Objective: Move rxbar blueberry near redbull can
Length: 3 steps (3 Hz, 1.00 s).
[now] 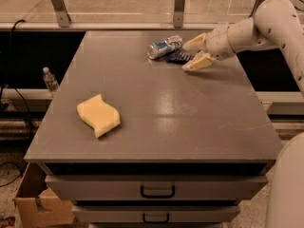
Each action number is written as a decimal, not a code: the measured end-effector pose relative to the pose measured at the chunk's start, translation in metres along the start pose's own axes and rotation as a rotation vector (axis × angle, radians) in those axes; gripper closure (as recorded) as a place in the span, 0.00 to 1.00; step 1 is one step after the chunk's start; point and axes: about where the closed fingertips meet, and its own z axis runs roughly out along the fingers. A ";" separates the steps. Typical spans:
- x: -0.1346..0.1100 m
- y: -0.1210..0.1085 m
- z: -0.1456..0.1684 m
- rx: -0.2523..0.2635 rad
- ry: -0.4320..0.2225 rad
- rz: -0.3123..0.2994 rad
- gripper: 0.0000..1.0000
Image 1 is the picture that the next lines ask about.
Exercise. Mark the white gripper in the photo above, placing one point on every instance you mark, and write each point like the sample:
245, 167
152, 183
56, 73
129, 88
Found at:
218, 43

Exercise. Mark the dark blue rxbar wrapper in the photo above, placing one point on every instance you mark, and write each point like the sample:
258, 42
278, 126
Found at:
178, 57

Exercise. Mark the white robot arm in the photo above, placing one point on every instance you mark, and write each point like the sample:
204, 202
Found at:
274, 24

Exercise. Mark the silver blue redbull can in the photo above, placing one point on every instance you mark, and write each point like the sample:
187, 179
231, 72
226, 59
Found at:
158, 49

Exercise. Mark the yellow wavy sponge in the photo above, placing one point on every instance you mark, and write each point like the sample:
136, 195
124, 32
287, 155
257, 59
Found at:
99, 115

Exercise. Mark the clear plastic water bottle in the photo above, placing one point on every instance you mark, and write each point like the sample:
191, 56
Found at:
50, 80

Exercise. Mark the grey lower drawer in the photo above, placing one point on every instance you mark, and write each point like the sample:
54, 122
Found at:
133, 214

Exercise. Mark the grey drawer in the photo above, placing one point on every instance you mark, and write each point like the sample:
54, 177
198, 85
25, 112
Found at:
133, 214
235, 188

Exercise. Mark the grey upper drawer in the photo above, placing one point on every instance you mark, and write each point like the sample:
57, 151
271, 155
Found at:
235, 188

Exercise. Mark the brown cardboard box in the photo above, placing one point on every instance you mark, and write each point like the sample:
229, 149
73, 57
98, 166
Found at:
38, 205

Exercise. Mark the middle metal bracket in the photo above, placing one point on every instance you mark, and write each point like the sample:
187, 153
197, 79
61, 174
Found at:
178, 14

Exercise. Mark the black upper drawer handle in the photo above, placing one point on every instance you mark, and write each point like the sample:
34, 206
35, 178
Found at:
157, 193

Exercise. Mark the black drawer handle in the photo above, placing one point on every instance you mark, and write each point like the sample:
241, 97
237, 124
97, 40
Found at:
155, 218
157, 193

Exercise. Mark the left metal bracket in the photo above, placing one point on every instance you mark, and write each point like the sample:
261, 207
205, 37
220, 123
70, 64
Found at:
62, 16

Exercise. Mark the black lower drawer handle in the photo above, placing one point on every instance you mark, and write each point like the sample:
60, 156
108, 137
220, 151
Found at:
155, 218

